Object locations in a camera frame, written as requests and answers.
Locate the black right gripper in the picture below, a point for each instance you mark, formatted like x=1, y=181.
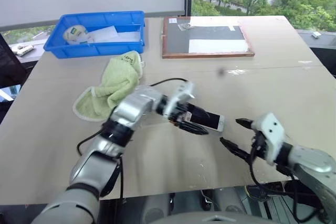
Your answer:
x=260, y=144

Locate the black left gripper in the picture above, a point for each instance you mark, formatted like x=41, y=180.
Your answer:
x=179, y=110

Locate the white smartphone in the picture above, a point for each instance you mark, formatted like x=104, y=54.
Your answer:
x=217, y=123

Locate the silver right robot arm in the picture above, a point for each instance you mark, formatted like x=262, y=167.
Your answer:
x=312, y=166

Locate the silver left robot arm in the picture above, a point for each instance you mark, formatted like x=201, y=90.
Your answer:
x=136, y=103

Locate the clear plastic phone case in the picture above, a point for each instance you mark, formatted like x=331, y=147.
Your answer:
x=206, y=172

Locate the black and yellow device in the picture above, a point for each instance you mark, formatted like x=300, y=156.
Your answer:
x=256, y=192

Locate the grey rounded robot leg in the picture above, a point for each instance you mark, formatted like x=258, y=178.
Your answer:
x=228, y=201
x=156, y=208

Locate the white paper on blackboard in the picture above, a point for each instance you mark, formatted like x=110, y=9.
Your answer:
x=218, y=46

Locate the wooden framed blackboard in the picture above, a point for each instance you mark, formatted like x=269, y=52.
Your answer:
x=176, y=40

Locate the green towel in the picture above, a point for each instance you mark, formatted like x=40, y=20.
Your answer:
x=115, y=87

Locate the small clear plastic packet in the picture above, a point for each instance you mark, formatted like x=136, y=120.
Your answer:
x=185, y=26

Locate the small white tape strip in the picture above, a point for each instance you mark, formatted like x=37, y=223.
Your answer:
x=231, y=28

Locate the small white label sticker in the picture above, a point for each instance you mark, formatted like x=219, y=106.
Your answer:
x=172, y=20

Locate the white paper sheet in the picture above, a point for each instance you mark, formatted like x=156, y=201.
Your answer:
x=103, y=33

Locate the small white box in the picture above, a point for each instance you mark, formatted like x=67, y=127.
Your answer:
x=316, y=34

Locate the blue plastic bin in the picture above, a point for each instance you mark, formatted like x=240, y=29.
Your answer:
x=78, y=49

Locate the white tape roll green label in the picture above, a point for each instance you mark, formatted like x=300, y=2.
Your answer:
x=76, y=34

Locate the white power strip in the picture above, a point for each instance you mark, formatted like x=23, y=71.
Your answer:
x=23, y=49

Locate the black mesh chair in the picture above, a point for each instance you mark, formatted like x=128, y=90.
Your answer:
x=9, y=64

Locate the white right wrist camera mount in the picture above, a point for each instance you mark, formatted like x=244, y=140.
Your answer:
x=271, y=134

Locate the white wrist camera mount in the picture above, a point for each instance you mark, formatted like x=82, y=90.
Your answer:
x=181, y=91
x=271, y=134

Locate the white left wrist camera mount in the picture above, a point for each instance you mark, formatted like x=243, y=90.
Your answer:
x=181, y=91

